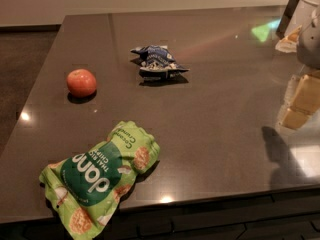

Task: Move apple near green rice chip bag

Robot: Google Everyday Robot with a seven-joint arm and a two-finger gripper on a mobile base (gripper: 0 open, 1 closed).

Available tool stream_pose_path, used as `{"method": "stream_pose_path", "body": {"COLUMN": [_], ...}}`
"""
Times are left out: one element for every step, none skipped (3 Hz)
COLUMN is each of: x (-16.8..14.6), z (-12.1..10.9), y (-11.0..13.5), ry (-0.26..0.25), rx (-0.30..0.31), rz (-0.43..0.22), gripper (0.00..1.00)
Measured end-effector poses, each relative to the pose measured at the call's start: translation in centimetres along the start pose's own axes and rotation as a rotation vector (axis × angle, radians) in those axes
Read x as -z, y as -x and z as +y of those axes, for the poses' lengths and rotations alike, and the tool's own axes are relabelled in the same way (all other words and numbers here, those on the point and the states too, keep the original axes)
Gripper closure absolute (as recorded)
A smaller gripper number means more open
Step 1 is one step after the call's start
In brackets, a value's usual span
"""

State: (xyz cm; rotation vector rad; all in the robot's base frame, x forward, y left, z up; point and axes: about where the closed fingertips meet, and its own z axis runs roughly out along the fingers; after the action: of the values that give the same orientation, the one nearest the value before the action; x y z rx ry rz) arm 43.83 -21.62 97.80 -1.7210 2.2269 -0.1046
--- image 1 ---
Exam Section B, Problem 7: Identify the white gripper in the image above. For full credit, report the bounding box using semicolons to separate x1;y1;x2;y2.
279;7;320;130

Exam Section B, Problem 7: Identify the red apple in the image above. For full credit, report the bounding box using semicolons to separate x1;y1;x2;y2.
66;69;97;98

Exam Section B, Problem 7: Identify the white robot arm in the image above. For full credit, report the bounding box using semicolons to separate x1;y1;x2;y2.
276;0;320;131

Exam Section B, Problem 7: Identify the crumpled blue chip bag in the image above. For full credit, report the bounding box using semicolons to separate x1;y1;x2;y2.
130;45;188;81

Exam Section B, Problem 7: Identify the green rice chip bag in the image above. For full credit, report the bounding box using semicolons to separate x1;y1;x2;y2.
39;121;160;240

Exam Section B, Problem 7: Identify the dark box in corner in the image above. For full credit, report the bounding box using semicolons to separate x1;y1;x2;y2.
276;0;300;39

